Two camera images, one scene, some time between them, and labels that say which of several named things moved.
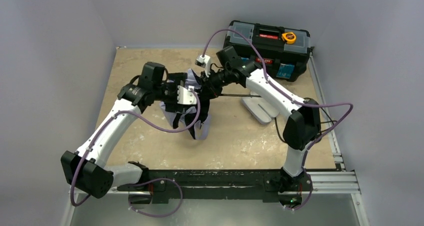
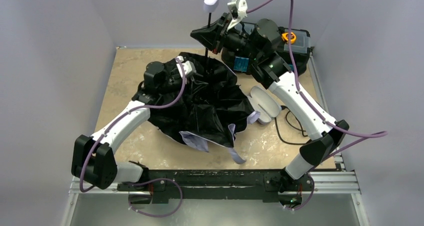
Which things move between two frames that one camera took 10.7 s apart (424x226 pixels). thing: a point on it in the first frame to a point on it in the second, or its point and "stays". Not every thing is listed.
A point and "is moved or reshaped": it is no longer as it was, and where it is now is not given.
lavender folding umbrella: (181, 116) is moved or reshaped
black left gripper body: (180, 79) to (194, 77)
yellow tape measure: (289, 37) stays
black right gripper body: (208, 86) to (220, 37)
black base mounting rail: (206, 185) stays
